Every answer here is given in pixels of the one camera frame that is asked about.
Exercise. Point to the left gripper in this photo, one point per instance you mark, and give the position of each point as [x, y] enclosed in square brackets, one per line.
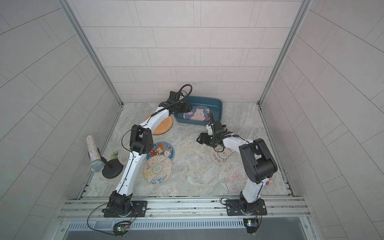
[186, 107]

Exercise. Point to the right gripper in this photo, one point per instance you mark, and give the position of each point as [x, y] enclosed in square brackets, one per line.
[206, 139]

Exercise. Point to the purple bunny coaster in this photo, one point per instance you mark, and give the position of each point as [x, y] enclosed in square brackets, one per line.
[198, 113]

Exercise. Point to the cream cat coaster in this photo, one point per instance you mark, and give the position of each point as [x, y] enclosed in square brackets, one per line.
[223, 155]

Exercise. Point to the teal storage box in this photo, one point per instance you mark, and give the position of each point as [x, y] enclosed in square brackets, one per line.
[215, 105]

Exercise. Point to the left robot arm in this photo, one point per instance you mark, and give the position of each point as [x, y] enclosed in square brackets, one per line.
[141, 143]

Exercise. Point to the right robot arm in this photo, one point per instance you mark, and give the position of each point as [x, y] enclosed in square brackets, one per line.
[257, 160]

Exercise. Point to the orange round coaster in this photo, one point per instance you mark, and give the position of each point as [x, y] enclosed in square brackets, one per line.
[162, 127]

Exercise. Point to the blue bear coaster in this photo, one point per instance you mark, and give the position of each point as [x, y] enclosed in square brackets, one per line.
[162, 148]

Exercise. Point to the white butterfly flower coaster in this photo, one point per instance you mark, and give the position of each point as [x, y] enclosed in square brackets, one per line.
[232, 177]

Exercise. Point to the beige mandala coaster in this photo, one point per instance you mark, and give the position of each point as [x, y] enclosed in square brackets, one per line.
[158, 169]

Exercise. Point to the small purple toy figure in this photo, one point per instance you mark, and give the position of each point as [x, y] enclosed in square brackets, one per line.
[269, 182]

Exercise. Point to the pale butterfly coaster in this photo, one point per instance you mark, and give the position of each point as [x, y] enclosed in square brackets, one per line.
[123, 157]

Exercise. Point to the small colourful sticker toy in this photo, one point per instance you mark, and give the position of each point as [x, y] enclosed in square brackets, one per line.
[115, 155]

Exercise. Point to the glitter microphone on stand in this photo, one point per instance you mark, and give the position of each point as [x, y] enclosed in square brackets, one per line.
[109, 169]

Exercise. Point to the right controller board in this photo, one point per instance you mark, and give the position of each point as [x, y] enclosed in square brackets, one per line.
[251, 225]

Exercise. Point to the controller board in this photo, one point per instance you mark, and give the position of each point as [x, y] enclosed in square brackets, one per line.
[121, 228]
[251, 225]

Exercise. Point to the left controller board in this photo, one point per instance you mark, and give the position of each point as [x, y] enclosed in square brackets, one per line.
[121, 228]

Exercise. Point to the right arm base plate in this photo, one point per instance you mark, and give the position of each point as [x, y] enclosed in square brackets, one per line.
[234, 207]

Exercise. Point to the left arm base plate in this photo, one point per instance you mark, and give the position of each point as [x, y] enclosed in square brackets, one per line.
[138, 209]

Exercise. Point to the aluminium mounting rail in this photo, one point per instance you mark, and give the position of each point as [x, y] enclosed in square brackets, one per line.
[184, 208]

